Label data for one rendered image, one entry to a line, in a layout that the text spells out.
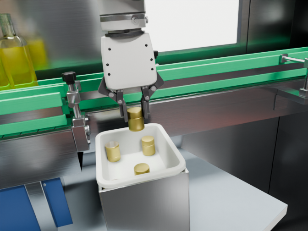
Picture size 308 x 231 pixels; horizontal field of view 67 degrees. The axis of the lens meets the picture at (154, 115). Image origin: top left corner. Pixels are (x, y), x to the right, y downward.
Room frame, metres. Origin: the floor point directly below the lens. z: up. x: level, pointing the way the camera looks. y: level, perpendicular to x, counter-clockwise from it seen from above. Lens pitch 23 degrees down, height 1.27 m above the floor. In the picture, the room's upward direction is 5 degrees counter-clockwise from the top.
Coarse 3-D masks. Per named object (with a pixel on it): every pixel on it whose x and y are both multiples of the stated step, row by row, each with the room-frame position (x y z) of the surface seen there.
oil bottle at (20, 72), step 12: (12, 36) 0.60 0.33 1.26; (0, 48) 0.59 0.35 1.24; (12, 48) 0.59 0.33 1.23; (24, 48) 0.61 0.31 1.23; (12, 60) 0.59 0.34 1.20; (24, 60) 0.60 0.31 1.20; (12, 72) 0.59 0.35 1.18; (24, 72) 0.59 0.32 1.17; (12, 84) 0.59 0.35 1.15; (24, 84) 0.59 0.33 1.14; (36, 84) 0.63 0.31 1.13
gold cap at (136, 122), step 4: (132, 108) 0.46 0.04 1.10; (136, 108) 0.46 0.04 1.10; (140, 108) 0.46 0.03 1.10; (128, 112) 0.45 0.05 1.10; (132, 112) 0.44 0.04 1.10; (136, 112) 0.44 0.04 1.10; (140, 112) 0.45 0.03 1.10; (128, 116) 0.45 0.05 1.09; (132, 116) 0.44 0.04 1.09; (136, 116) 0.44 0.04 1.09; (140, 116) 0.44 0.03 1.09; (128, 120) 0.45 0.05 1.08; (132, 120) 0.44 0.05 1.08; (136, 120) 0.44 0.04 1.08; (140, 120) 0.44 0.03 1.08; (128, 124) 0.45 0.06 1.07; (132, 124) 0.44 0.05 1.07; (136, 124) 0.44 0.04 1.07; (140, 124) 0.44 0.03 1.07; (132, 128) 0.44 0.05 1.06; (136, 128) 0.44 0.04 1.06; (140, 128) 0.44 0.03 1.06
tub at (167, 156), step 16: (128, 128) 0.55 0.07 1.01; (144, 128) 0.56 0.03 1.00; (160, 128) 0.54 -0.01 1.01; (96, 144) 0.48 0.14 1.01; (112, 144) 0.54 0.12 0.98; (128, 144) 0.54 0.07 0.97; (160, 144) 0.52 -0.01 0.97; (96, 160) 0.41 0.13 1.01; (128, 160) 0.51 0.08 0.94; (144, 160) 0.50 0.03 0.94; (160, 160) 0.50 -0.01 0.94; (176, 160) 0.40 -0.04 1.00; (96, 176) 0.36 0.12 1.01; (112, 176) 0.45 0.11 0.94; (128, 176) 0.44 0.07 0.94; (144, 176) 0.34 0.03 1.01; (160, 176) 0.35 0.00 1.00
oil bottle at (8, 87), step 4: (0, 60) 0.59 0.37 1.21; (0, 64) 0.59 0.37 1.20; (0, 68) 0.58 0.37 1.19; (4, 68) 0.59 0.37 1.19; (0, 72) 0.58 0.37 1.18; (4, 72) 0.59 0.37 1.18; (0, 76) 0.58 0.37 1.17; (4, 76) 0.59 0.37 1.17; (0, 80) 0.58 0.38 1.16; (4, 80) 0.58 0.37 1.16; (0, 84) 0.58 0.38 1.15; (4, 84) 0.58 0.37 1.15; (8, 84) 0.59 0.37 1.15; (0, 88) 0.58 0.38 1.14; (4, 88) 0.58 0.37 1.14; (8, 88) 0.59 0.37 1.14
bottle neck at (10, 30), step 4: (0, 16) 0.60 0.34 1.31; (4, 16) 0.61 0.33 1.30; (8, 16) 0.61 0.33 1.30; (0, 20) 0.60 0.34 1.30; (4, 20) 0.60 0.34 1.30; (8, 20) 0.61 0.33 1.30; (0, 24) 0.61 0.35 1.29; (4, 24) 0.60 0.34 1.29; (8, 24) 0.61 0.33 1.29; (12, 24) 0.62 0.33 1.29; (4, 28) 0.60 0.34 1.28; (8, 28) 0.61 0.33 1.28; (12, 28) 0.61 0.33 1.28; (4, 32) 0.60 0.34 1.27; (8, 32) 0.61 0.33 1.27; (12, 32) 0.61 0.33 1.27
